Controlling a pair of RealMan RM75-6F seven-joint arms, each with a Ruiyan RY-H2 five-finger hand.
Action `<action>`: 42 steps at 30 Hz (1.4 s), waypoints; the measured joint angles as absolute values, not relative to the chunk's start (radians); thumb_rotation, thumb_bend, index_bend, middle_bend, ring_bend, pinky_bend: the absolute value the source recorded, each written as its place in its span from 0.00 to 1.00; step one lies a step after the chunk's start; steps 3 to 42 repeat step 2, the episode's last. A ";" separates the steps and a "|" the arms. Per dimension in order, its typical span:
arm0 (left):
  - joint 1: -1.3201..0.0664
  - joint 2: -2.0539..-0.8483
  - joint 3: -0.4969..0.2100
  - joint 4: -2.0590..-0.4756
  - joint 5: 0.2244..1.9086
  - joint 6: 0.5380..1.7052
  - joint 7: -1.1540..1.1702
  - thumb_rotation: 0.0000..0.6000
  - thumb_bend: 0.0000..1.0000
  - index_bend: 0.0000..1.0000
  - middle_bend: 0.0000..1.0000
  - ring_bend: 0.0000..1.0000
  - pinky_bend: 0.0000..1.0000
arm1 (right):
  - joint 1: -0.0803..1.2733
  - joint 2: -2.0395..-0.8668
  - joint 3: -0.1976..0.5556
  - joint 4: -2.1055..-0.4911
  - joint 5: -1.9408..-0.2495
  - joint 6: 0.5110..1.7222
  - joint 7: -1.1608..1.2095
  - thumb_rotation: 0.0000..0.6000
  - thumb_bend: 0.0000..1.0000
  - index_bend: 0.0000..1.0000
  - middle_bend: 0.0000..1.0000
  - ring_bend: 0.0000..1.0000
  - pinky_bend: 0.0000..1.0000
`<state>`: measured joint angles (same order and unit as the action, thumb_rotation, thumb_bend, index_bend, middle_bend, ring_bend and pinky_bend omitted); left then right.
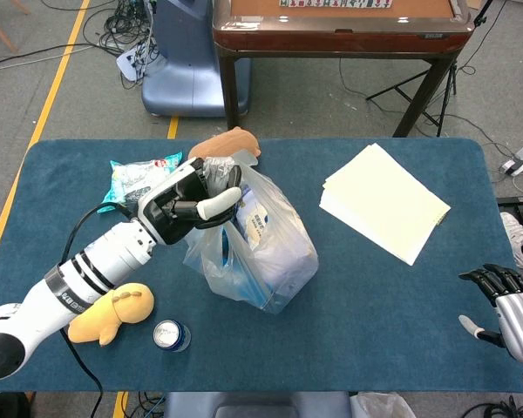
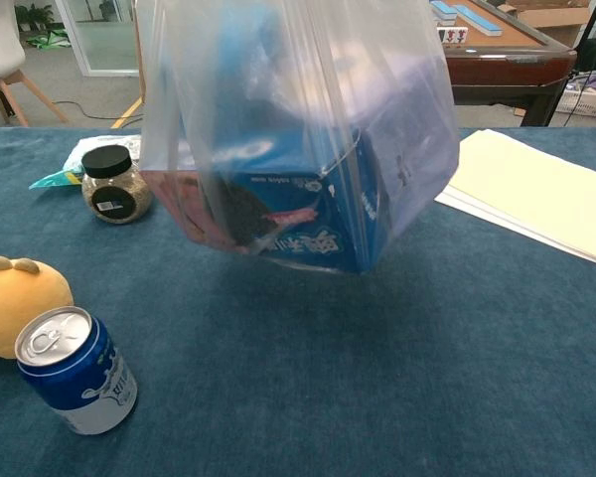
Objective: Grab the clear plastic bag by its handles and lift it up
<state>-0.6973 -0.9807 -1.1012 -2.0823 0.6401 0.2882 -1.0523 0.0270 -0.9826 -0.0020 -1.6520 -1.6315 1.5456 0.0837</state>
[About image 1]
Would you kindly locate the grey-blue machine base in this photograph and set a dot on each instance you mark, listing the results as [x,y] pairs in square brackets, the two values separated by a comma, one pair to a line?
[187,78]

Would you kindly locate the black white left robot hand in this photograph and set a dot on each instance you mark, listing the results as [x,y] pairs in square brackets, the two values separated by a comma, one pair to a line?
[174,204]

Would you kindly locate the yellow plush toy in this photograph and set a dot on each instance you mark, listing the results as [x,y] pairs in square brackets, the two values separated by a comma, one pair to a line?
[113,313]

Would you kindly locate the white sneaker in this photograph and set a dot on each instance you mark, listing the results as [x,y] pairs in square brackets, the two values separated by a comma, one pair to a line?
[512,231]

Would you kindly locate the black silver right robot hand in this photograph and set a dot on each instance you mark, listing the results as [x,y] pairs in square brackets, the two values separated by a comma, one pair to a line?
[518,322]

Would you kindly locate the black tripod stand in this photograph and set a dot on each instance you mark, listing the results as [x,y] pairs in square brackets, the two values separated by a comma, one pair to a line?
[454,80]

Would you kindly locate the teal white snack packet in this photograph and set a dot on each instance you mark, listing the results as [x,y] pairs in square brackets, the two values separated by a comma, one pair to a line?
[131,178]

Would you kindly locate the white cardboard box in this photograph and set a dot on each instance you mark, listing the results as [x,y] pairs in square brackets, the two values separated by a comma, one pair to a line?
[261,217]

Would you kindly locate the white power strip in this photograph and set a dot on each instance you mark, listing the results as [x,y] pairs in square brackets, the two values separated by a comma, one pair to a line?
[128,63]
[520,159]

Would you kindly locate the blue white drink can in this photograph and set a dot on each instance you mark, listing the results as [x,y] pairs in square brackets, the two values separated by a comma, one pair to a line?
[171,335]

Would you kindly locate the brown plush toy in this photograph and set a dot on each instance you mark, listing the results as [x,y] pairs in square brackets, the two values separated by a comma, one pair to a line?
[226,141]

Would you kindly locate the row of face-up mahjong tiles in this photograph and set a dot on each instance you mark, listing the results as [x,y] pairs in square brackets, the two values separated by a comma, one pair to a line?
[331,3]

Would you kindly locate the black flat stand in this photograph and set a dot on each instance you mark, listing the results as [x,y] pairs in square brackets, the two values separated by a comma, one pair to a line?
[520,206]

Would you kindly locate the black backpack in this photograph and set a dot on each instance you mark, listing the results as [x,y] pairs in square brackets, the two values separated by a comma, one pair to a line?
[4,407]

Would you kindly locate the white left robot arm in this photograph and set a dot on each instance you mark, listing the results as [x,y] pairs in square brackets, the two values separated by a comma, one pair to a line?
[104,257]

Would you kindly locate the brown mahjong table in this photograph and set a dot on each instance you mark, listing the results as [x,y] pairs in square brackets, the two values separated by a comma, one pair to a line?
[331,39]

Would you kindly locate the pale yellow paper stack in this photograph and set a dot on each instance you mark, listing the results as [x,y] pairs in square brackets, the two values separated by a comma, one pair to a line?
[383,200]

